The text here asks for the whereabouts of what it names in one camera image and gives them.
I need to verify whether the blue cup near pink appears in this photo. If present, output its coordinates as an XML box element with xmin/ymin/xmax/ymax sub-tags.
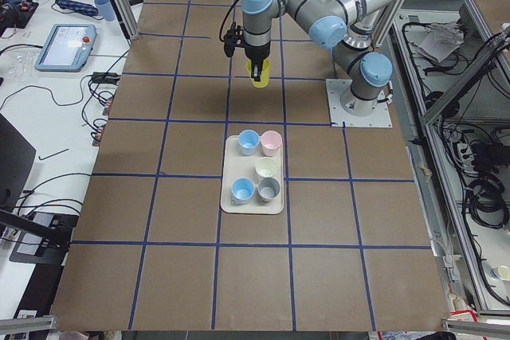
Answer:
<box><xmin>237</xmin><ymin>129</ymin><xmax>260</xmax><ymax>156</ymax></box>

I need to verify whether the cream plastic tray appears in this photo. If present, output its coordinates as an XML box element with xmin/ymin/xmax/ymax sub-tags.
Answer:
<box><xmin>220</xmin><ymin>135</ymin><xmax>284</xmax><ymax>215</ymax></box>

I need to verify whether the grey plastic cup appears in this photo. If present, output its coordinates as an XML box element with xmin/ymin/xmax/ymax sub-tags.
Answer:
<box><xmin>257</xmin><ymin>177</ymin><xmax>281</xmax><ymax>203</ymax></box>

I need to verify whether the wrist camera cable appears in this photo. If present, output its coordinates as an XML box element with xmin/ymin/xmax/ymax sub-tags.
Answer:
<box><xmin>218</xmin><ymin>0</ymin><xmax>245</xmax><ymax>43</ymax></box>

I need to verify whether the black monitor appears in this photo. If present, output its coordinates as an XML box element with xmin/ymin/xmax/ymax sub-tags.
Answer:
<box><xmin>0</xmin><ymin>115</ymin><xmax>36</xmax><ymax>212</ymax></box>

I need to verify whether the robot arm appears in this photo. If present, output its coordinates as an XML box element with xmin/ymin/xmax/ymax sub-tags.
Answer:
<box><xmin>241</xmin><ymin>0</ymin><xmax>401</xmax><ymax>117</ymax></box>

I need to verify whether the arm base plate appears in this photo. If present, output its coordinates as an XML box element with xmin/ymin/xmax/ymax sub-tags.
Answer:
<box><xmin>326</xmin><ymin>79</ymin><xmax>393</xmax><ymax>129</ymax></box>

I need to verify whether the pale yellow plastic cup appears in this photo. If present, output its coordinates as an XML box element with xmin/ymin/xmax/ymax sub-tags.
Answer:
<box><xmin>255</xmin><ymin>157</ymin><xmax>279</xmax><ymax>179</ymax></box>

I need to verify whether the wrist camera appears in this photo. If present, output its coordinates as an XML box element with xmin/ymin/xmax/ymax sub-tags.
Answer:
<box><xmin>223</xmin><ymin>22</ymin><xmax>244</xmax><ymax>58</ymax></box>

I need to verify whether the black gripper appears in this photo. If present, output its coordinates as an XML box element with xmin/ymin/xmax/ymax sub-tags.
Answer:
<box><xmin>243</xmin><ymin>31</ymin><xmax>271</xmax><ymax>82</ymax></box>

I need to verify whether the blue cup on desk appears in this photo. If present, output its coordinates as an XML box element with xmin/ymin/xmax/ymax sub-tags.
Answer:
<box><xmin>94</xmin><ymin>0</ymin><xmax>116</xmax><ymax>21</ymax></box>

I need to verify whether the teach pendant near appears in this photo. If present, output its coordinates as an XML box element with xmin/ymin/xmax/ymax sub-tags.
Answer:
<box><xmin>34</xmin><ymin>24</ymin><xmax>97</xmax><ymax>72</ymax></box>

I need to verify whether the pink plastic cup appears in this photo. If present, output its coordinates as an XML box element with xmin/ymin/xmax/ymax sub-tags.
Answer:
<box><xmin>261</xmin><ymin>131</ymin><xmax>283</xmax><ymax>157</ymax></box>

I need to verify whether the blue cup near grey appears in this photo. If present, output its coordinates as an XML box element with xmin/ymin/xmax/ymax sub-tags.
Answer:
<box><xmin>230</xmin><ymin>178</ymin><xmax>255</xmax><ymax>205</ymax></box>

